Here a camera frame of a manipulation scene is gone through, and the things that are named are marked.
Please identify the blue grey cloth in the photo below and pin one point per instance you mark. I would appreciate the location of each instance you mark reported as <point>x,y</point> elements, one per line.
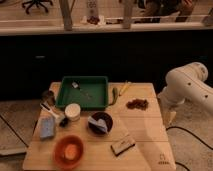
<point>98,125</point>

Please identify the green pod vegetable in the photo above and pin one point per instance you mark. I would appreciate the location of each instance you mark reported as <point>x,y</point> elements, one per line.
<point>115,96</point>

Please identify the dark brown brush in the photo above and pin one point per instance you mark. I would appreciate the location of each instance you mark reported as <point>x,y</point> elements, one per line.
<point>48,97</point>

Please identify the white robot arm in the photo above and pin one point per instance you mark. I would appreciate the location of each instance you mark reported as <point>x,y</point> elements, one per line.
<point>185,82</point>

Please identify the small utensil in tray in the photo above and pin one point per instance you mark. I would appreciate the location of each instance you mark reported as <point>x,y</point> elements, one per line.
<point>75,85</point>

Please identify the orange bowl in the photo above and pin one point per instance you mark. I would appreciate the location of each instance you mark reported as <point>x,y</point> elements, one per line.
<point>59,153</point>

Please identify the wooden post left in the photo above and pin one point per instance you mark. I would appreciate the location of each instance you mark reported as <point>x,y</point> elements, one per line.
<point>66,14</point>

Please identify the small black object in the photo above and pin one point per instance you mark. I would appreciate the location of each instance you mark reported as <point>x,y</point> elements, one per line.
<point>64,122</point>

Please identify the seated person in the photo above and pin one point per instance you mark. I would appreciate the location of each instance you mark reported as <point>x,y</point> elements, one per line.
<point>155,9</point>

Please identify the dark item on ledge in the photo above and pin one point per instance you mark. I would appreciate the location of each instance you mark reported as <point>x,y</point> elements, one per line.
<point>93,20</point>

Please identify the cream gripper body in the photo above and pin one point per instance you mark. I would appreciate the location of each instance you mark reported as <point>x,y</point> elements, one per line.
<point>168,116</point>

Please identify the green plastic tray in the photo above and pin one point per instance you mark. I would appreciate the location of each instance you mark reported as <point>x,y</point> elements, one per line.
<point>90,92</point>

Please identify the white round container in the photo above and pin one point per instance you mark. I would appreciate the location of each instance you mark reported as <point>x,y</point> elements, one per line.
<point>72,111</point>

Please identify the yellow pen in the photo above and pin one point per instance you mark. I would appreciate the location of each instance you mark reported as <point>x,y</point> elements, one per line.
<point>124,88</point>

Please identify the orange round object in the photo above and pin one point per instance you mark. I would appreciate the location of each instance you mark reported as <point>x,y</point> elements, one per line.
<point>70,152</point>

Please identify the black beige eraser block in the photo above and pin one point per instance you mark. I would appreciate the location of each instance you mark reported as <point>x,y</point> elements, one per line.
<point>122,145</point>

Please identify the blue sponge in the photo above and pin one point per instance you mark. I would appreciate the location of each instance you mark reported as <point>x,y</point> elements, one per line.
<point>47,128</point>

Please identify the wooden post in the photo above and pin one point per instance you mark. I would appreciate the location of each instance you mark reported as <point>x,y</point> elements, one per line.
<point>127,16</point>
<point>66,14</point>

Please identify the black office chair base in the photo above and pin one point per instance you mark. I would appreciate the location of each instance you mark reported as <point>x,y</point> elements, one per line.
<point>27,5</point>

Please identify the dark bowl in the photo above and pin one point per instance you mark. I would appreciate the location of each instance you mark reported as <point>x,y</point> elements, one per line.
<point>106,117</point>

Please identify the wooden post right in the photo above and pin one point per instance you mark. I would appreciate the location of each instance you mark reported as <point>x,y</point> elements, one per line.
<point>127,16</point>

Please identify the dark red grape bunch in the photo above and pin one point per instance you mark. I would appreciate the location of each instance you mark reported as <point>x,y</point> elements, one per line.
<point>141,104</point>

